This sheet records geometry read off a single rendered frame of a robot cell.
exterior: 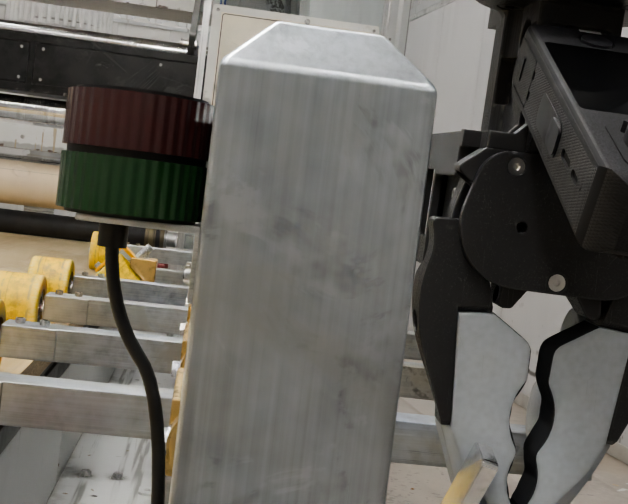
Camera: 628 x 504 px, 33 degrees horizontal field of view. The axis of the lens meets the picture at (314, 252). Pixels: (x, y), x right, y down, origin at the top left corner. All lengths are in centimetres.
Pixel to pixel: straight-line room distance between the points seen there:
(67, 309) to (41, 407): 50
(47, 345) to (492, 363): 66
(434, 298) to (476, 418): 4
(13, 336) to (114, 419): 27
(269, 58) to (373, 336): 5
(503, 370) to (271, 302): 21
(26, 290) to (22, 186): 182
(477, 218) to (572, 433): 8
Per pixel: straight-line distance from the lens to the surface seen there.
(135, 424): 73
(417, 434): 74
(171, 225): 42
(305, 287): 17
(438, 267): 36
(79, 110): 42
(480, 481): 36
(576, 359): 37
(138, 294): 147
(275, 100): 17
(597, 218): 29
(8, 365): 111
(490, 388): 37
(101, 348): 97
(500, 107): 41
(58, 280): 145
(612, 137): 30
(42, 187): 301
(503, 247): 36
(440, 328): 36
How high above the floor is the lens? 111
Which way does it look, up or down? 3 degrees down
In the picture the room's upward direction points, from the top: 7 degrees clockwise
